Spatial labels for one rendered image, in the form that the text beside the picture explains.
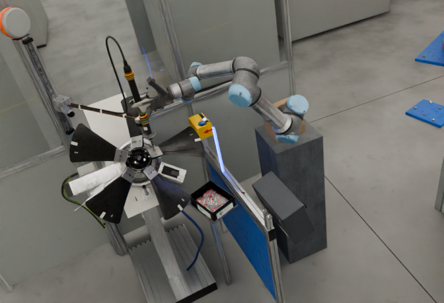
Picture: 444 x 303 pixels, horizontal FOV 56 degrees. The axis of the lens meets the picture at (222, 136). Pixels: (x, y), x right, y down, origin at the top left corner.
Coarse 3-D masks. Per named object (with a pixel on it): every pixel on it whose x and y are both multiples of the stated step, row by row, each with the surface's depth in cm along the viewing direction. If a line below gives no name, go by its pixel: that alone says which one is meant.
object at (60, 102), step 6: (54, 96) 245; (60, 96) 245; (66, 96) 244; (54, 102) 242; (60, 102) 239; (66, 102) 241; (72, 102) 245; (60, 108) 242; (66, 108) 242; (72, 108) 245
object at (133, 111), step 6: (132, 96) 230; (132, 108) 229; (150, 108) 225; (126, 114) 231; (132, 114) 229; (138, 114) 226; (150, 114) 224; (126, 120) 231; (132, 120) 228; (132, 126) 228; (132, 132) 227; (138, 132) 224
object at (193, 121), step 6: (198, 114) 271; (192, 120) 266; (198, 120) 265; (204, 120) 264; (192, 126) 266; (198, 126) 260; (204, 126) 259; (210, 126) 261; (198, 132) 259; (210, 132) 263; (204, 138) 263
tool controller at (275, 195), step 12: (264, 180) 185; (276, 180) 182; (264, 192) 180; (276, 192) 178; (288, 192) 175; (264, 204) 183; (276, 204) 174; (288, 204) 171; (300, 204) 169; (276, 216) 171; (288, 216) 167; (300, 216) 170; (288, 228) 171; (300, 228) 174; (312, 228) 178; (300, 240) 178
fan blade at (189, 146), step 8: (192, 128) 238; (176, 136) 235; (184, 136) 234; (192, 136) 234; (160, 144) 231; (168, 144) 230; (176, 144) 229; (184, 144) 229; (192, 144) 230; (200, 144) 231; (168, 152) 224; (176, 152) 225; (184, 152) 225; (192, 152) 226; (200, 152) 227
